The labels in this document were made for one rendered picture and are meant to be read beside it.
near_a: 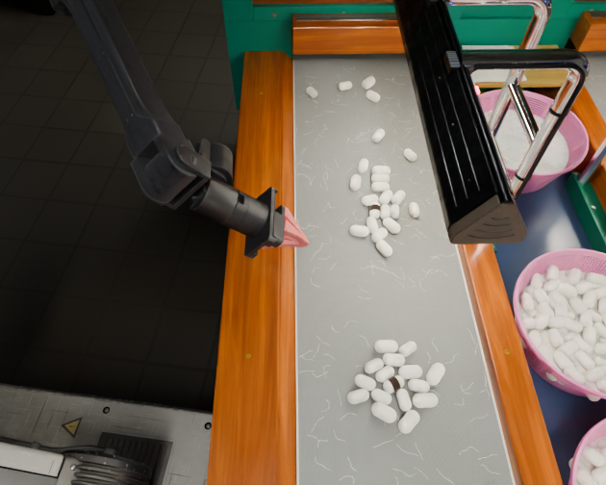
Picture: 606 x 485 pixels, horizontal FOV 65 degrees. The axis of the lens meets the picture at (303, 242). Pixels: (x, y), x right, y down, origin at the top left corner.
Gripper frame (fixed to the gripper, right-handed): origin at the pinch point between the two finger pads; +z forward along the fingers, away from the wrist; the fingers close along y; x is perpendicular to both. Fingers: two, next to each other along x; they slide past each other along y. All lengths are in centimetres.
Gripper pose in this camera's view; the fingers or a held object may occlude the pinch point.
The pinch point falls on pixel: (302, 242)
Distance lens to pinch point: 78.5
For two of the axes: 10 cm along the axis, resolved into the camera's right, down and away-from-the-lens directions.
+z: 7.6, 3.7, 5.3
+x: -6.5, 4.4, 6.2
